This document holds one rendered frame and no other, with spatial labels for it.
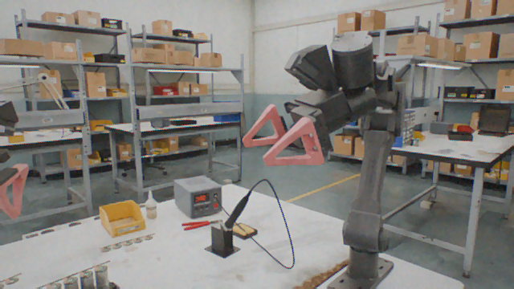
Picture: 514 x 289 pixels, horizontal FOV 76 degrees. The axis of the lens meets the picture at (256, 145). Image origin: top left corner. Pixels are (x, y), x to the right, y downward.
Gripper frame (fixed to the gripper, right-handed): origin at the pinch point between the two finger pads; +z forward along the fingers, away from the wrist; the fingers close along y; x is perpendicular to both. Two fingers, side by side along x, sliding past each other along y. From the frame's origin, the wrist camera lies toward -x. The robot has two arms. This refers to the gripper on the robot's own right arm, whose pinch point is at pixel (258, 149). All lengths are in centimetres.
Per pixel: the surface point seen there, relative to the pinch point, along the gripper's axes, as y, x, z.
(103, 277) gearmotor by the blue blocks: -18.2, 17.5, 35.0
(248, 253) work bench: -25.8, 35.8, 7.1
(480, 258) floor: -89, 186, -135
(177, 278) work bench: -20.2, 28.0, 23.9
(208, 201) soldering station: -53, 32, 11
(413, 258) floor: -104, 170, -94
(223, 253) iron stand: -27.1, 33.0, 12.6
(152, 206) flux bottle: -57, 26, 27
